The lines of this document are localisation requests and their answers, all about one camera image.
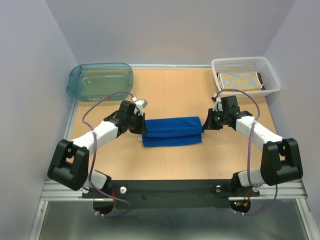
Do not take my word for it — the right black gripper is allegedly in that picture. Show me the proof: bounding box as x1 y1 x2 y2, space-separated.
201 107 228 130

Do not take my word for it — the blue towel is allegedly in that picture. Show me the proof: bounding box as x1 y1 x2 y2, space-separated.
138 116 204 148

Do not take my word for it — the yellow white towel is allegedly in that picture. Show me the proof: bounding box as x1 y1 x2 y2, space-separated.
217 72 263 92

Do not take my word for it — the brown towel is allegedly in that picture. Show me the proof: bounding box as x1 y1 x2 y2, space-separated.
257 72 264 88

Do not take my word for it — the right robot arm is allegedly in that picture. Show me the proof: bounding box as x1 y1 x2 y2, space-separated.
202 94 303 195

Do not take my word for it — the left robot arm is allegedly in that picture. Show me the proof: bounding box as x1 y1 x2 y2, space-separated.
47 99 148 197

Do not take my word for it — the teal plastic bin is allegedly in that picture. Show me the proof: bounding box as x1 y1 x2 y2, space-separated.
66 62 134 102

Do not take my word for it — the white plastic basket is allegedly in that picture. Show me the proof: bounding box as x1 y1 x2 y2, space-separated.
211 56 281 98

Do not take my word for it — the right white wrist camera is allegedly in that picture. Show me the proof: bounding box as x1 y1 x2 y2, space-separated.
211 93 223 112

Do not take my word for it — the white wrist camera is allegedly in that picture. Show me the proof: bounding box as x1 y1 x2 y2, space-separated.
211 93 223 112
131 96 148 116

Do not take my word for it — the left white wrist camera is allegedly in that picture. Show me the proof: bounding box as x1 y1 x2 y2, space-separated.
131 96 148 116

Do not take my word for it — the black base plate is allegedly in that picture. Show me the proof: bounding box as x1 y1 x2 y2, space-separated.
81 179 261 209

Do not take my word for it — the aluminium frame rail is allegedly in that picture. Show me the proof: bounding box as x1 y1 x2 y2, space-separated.
39 68 316 240

